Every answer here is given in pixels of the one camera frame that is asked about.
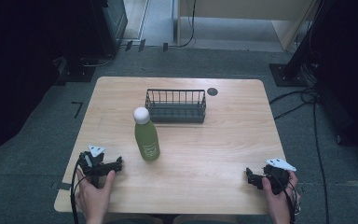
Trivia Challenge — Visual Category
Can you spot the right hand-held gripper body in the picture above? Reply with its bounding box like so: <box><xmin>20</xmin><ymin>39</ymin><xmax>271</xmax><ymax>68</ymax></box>
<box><xmin>262</xmin><ymin>157</ymin><xmax>297</xmax><ymax>196</ymax></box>

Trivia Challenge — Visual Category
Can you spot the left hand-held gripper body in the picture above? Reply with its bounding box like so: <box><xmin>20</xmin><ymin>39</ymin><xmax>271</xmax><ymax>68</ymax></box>
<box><xmin>78</xmin><ymin>144</ymin><xmax>110</xmax><ymax>189</ymax></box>

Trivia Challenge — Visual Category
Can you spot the green bottle with white cap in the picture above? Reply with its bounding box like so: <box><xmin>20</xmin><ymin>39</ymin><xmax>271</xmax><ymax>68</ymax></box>
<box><xmin>132</xmin><ymin>106</ymin><xmax>161</xmax><ymax>162</ymax></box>

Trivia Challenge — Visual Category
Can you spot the dark grey wire basket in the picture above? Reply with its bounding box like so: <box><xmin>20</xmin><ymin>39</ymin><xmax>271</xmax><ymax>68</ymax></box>
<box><xmin>145</xmin><ymin>88</ymin><xmax>207</xmax><ymax>124</ymax></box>

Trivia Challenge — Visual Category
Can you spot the person's right hand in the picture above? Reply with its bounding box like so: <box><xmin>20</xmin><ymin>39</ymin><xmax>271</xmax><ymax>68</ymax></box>
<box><xmin>261</xmin><ymin>170</ymin><xmax>300</xmax><ymax>217</ymax></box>

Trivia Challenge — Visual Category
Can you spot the person's left hand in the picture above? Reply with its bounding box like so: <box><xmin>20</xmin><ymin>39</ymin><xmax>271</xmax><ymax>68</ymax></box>
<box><xmin>75</xmin><ymin>167</ymin><xmax>117</xmax><ymax>217</ymax></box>

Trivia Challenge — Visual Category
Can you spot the dark flat floor plate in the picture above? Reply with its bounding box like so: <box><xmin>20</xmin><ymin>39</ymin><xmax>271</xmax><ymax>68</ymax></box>
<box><xmin>55</xmin><ymin>55</ymin><xmax>98</xmax><ymax>86</ymax></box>

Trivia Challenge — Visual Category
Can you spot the dark cabinet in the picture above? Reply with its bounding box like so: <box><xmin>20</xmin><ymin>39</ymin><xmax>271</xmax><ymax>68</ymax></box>
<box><xmin>89</xmin><ymin>0</ymin><xmax>129</xmax><ymax>59</ymax></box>

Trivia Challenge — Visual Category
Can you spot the black metal stand pole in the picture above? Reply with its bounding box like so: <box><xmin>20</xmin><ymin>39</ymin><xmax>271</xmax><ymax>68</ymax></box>
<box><xmin>282</xmin><ymin>0</ymin><xmax>328</xmax><ymax>78</ymax></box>

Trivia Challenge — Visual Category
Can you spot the light wooden partition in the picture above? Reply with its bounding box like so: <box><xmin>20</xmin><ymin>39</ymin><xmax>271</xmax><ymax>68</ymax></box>
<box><xmin>176</xmin><ymin>0</ymin><xmax>321</xmax><ymax>51</ymax></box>

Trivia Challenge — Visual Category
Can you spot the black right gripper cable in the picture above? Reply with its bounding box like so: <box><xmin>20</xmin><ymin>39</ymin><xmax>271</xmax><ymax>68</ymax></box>
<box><xmin>271</xmin><ymin>173</ymin><xmax>302</xmax><ymax>224</ymax></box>

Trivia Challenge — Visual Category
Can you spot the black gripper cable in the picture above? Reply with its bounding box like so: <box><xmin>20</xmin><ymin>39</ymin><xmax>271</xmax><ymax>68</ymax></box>
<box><xmin>271</xmin><ymin>173</ymin><xmax>302</xmax><ymax>224</ymax></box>
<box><xmin>70</xmin><ymin>158</ymin><xmax>89</xmax><ymax>224</ymax></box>

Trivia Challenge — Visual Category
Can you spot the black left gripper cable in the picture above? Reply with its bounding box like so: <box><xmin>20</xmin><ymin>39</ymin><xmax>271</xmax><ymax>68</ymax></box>
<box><xmin>70</xmin><ymin>158</ymin><xmax>89</xmax><ymax>224</ymax></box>

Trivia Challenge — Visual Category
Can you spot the long black floor cable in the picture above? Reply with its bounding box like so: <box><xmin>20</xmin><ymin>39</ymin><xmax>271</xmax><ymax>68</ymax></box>
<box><xmin>312</xmin><ymin>98</ymin><xmax>331</xmax><ymax>224</ymax></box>

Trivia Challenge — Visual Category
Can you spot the looped black floor cable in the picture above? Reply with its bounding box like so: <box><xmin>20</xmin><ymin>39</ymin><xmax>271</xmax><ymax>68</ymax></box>
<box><xmin>268</xmin><ymin>88</ymin><xmax>321</xmax><ymax>121</ymax></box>

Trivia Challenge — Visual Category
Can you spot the black stand base plate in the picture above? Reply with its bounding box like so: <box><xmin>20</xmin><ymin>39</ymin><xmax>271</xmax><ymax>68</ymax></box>
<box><xmin>268</xmin><ymin>63</ymin><xmax>310</xmax><ymax>88</ymax></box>

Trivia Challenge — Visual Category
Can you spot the thin black hanging cable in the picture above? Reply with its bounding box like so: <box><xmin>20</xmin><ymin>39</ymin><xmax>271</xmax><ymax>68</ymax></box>
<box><xmin>178</xmin><ymin>0</ymin><xmax>198</xmax><ymax>49</ymax></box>

